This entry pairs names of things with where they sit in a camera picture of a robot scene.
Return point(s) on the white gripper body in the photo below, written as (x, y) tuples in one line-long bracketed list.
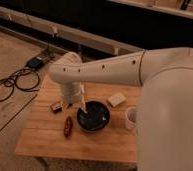
[(72, 92)]

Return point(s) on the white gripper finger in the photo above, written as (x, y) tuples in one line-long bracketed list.
[(83, 106)]

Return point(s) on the white ceramic cup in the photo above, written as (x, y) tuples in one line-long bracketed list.
[(130, 118)]

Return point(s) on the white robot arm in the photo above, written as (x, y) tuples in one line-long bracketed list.
[(164, 115)]

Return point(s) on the black round bowl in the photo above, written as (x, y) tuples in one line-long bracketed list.
[(95, 118)]

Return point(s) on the dark rectangular snack bar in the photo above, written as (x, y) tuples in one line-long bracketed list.
[(56, 107)]

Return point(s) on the brown oblong snack packet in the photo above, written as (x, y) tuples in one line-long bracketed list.
[(68, 126)]

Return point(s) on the beige sponge block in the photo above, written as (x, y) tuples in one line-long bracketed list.
[(116, 99)]

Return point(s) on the wooden table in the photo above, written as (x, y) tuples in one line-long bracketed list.
[(43, 131)]

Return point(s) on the black power adapter box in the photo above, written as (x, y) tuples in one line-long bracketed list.
[(35, 63)]

